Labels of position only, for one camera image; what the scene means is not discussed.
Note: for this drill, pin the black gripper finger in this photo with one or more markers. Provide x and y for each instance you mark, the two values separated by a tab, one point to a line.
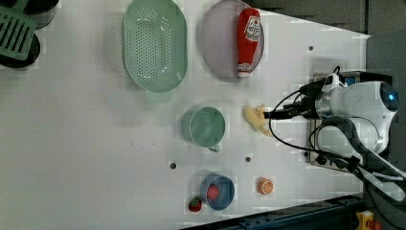
283	114

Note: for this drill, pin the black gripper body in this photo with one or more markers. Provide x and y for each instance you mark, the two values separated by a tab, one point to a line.
311	93

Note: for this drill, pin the yellow plush peeled banana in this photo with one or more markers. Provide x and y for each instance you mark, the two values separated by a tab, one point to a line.
255	117

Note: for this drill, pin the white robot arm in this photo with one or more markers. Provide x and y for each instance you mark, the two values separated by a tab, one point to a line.
384	177

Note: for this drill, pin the green mug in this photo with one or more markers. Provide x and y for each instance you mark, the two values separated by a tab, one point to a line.
203	126

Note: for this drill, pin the orange slice toy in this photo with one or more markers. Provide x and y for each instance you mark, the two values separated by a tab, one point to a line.
265	186

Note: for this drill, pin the red plush ketchup bottle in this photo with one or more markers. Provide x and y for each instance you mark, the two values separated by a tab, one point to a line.
248	35

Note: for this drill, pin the blue cup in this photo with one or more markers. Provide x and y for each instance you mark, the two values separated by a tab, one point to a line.
226	189

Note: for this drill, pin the grey round plate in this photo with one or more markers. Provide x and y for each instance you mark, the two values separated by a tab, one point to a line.
218	38

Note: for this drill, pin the red toy in blue cup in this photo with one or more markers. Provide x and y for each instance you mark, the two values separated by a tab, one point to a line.
213	192

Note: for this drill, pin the red plush strawberry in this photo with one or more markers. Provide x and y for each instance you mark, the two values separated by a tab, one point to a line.
195	204

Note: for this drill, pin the yellow red emergency button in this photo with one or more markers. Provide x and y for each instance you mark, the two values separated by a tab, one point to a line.
366	221

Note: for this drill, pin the black cylindrical holder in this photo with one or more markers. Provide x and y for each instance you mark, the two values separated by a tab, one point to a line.
41	11
28	60

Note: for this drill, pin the green slotted spatula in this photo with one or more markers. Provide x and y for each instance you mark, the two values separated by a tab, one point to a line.
17	30

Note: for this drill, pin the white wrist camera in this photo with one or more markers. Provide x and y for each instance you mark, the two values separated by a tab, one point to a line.
333	81

